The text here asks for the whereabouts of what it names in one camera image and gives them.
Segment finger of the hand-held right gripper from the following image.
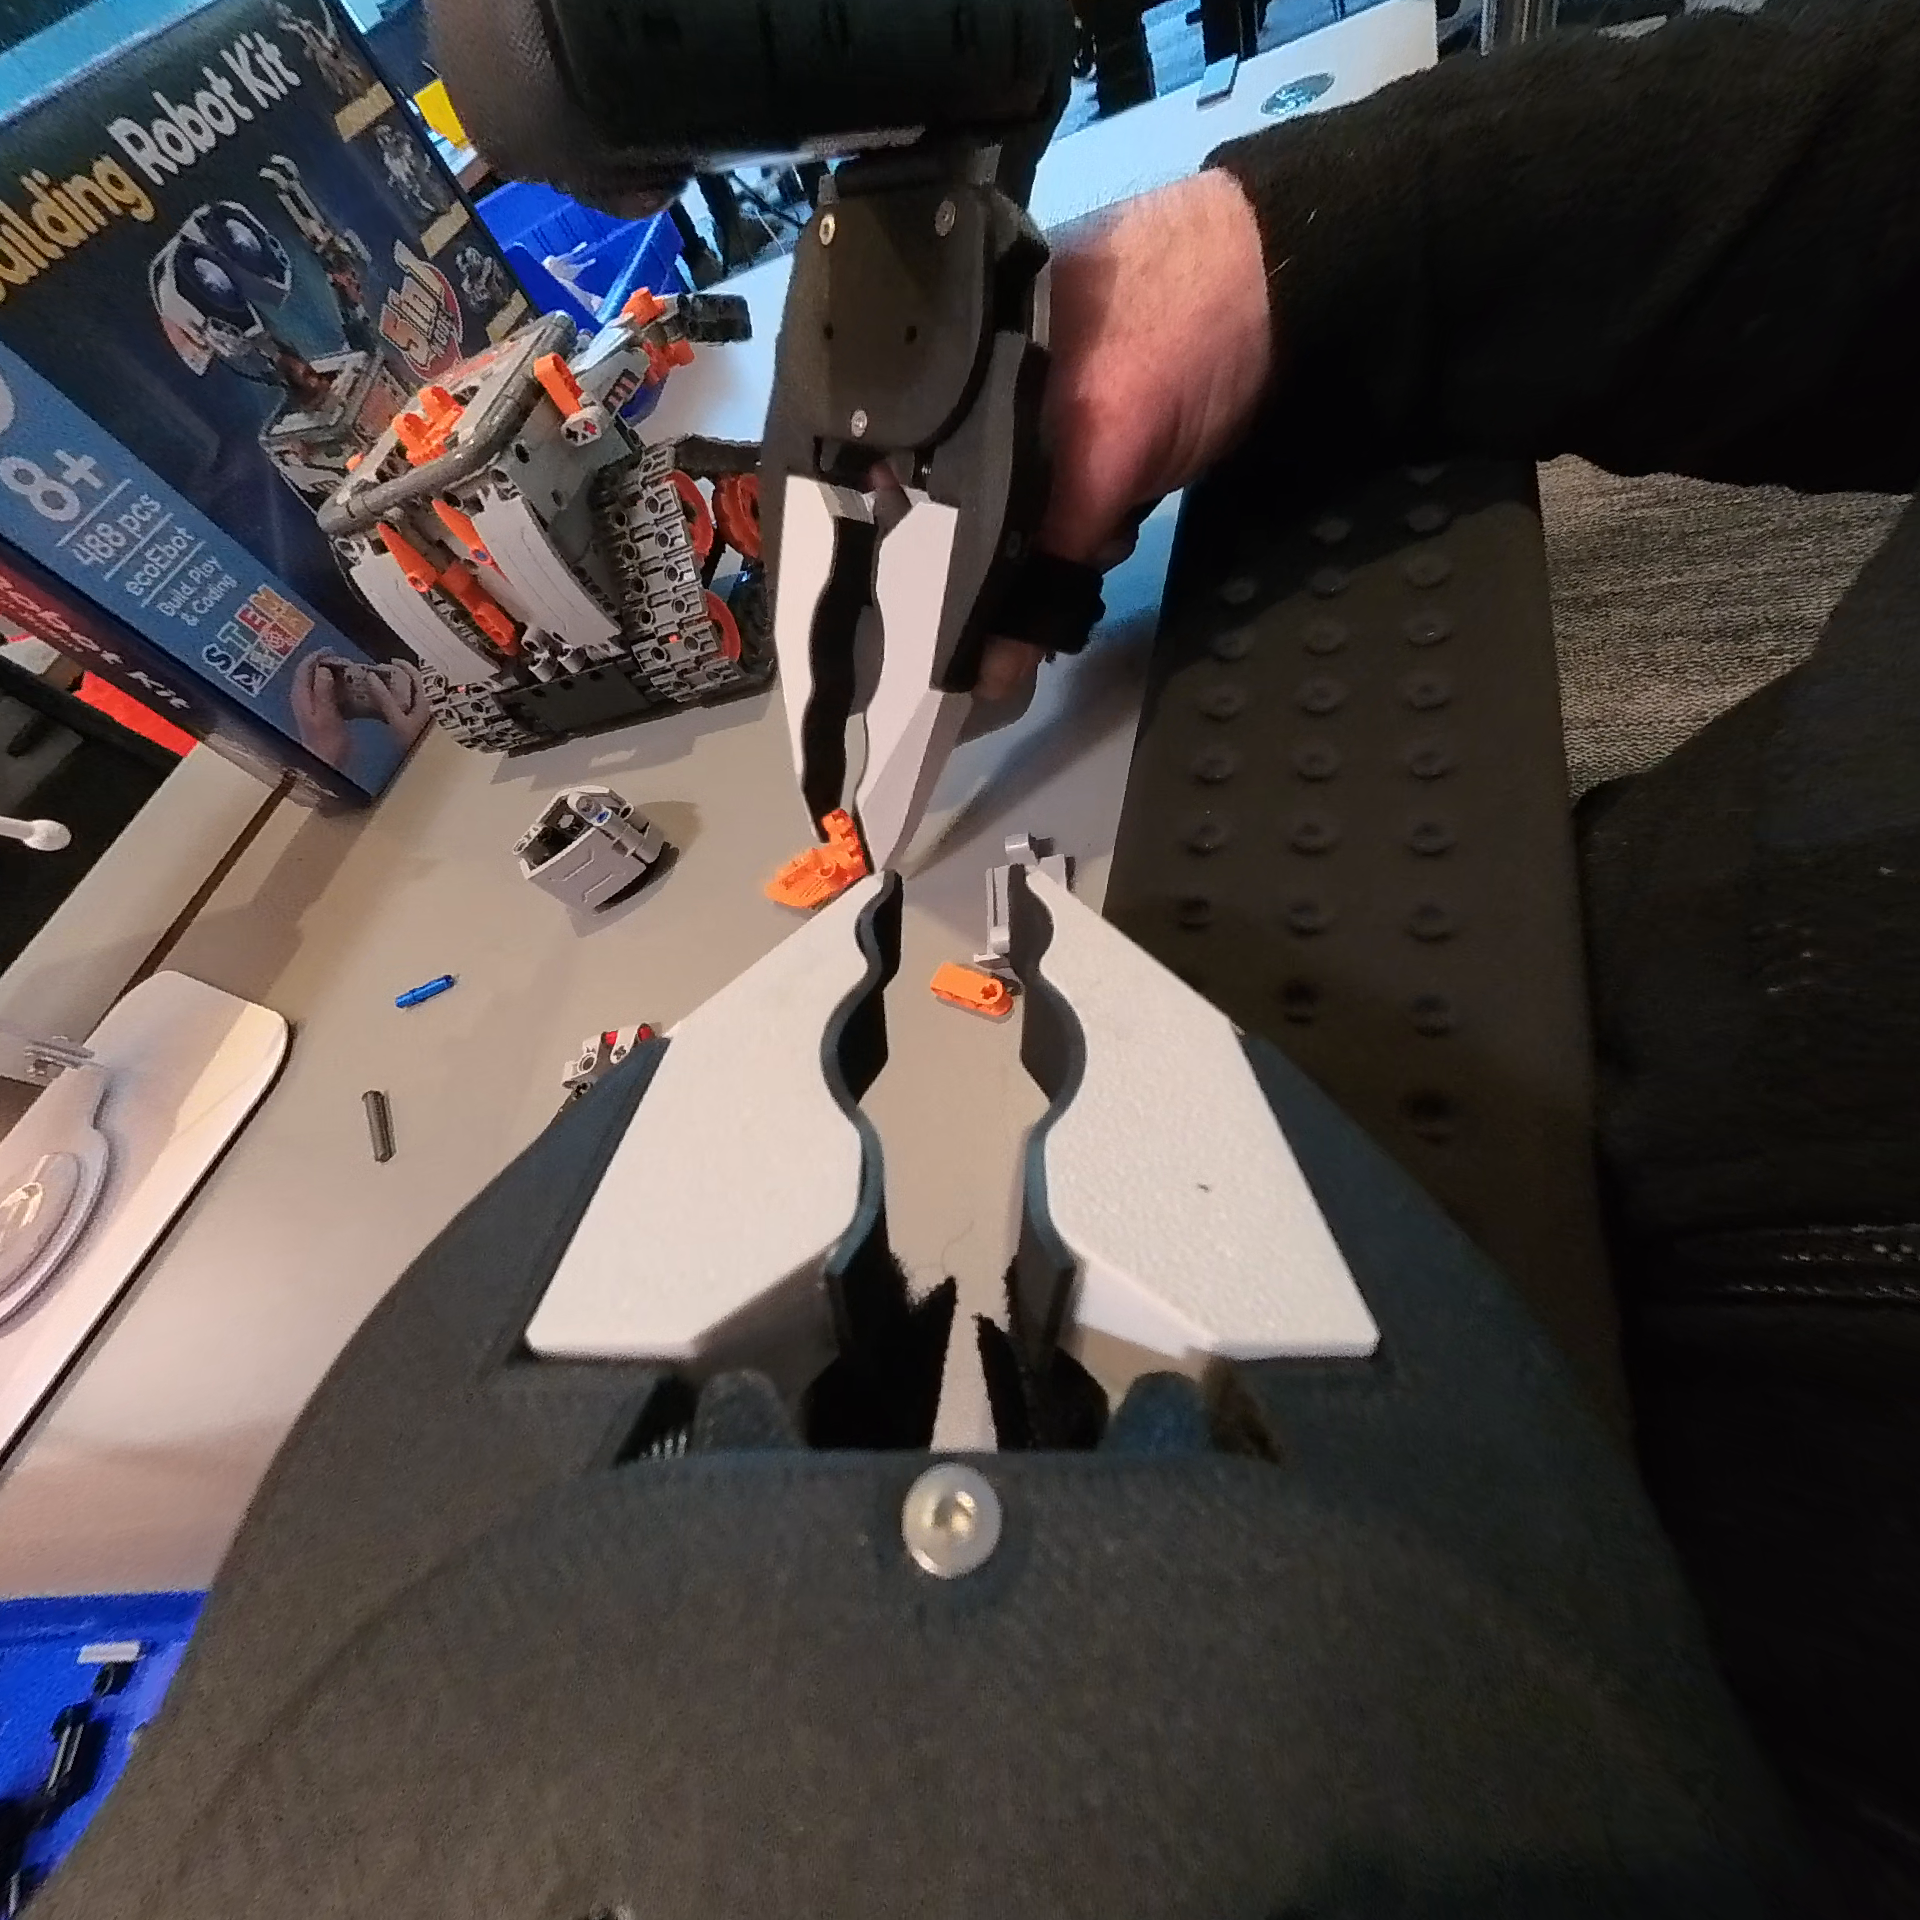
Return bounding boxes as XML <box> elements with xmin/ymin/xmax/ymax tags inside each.
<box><xmin>854</xmin><ymin>492</ymin><xmax>984</xmax><ymax>879</ymax></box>
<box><xmin>762</xmin><ymin>470</ymin><xmax>880</xmax><ymax>827</ymax></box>

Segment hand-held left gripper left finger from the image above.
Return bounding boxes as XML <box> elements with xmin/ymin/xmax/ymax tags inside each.
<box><xmin>522</xmin><ymin>870</ymin><xmax>907</xmax><ymax>1368</ymax></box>

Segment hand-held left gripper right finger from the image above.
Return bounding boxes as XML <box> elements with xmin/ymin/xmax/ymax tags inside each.
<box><xmin>1014</xmin><ymin>863</ymin><xmax>1383</xmax><ymax>1365</ymax></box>

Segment orange wing panel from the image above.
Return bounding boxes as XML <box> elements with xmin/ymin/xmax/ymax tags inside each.
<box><xmin>759</xmin><ymin>804</ymin><xmax>878</xmax><ymax>913</ymax></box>

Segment grey toy brick assembly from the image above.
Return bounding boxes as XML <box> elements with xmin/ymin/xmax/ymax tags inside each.
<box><xmin>512</xmin><ymin>781</ymin><xmax>671</xmax><ymax>911</ymax></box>

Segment person's right forearm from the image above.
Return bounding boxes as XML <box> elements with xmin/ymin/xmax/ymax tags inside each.
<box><xmin>1204</xmin><ymin>0</ymin><xmax>1920</xmax><ymax>501</ymax></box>

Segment person's right hand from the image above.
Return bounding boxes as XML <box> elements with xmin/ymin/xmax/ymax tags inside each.
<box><xmin>966</xmin><ymin>165</ymin><xmax>1279</xmax><ymax>710</ymax></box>

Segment small grey red brick piece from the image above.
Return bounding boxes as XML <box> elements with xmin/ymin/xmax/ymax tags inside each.
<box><xmin>559</xmin><ymin>1019</ymin><xmax>664</xmax><ymax>1093</ymax></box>

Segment tracked toy robot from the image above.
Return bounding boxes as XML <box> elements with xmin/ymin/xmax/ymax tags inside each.
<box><xmin>311</xmin><ymin>280</ymin><xmax>783</xmax><ymax>753</ymax></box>

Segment grey flat brick piece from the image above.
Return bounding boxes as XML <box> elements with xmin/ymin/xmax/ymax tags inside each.
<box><xmin>971</xmin><ymin>833</ymin><xmax>1077</xmax><ymax>971</ymax></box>

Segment blue plastic bin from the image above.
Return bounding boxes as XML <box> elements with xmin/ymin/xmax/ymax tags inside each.
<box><xmin>469</xmin><ymin>176</ymin><xmax>694</xmax><ymax>335</ymax></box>
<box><xmin>0</xmin><ymin>1585</ymin><xmax>207</xmax><ymax>1920</ymax></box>

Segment dark perforated panel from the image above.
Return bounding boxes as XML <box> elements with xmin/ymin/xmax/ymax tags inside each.
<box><xmin>1100</xmin><ymin>455</ymin><xmax>1632</xmax><ymax>1430</ymax></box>

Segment robot kit box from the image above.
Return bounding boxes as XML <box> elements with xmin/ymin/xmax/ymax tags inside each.
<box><xmin>0</xmin><ymin>0</ymin><xmax>543</xmax><ymax>816</ymax></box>

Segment small loose brick parts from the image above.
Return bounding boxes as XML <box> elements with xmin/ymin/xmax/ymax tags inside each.
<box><xmin>0</xmin><ymin>1639</ymin><xmax>146</xmax><ymax>1864</ymax></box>

